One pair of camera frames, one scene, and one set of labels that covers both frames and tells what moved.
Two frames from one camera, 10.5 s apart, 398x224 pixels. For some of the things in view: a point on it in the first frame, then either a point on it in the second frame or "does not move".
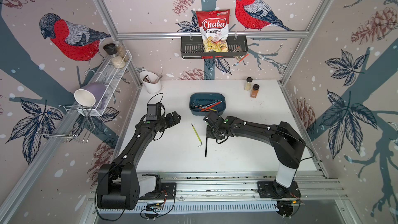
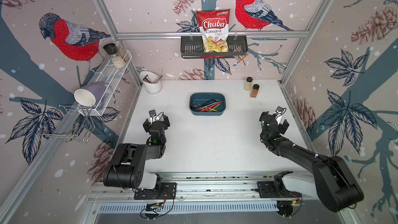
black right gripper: (208, 135) to (282, 127)
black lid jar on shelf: (111, 49) does not move
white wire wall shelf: (110, 74) does not move
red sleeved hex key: (207, 109) does not move
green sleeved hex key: (197, 135) to (214, 108)
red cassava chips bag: (213, 26) does not move
